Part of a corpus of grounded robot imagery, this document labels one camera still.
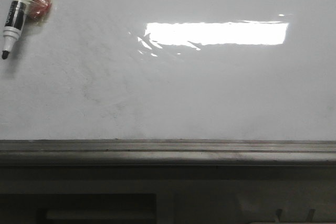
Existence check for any red ball taped to marker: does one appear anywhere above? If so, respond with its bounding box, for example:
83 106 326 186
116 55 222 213
27 0 52 22

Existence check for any white whiteboard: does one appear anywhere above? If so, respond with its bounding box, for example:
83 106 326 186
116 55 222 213
1 0 335 141

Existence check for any black white whiteboard marker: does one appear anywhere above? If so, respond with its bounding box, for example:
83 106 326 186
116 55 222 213
2 0 31 59

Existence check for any grey aluminium marker tray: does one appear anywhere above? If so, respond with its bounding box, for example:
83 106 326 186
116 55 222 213
1 139 335 166

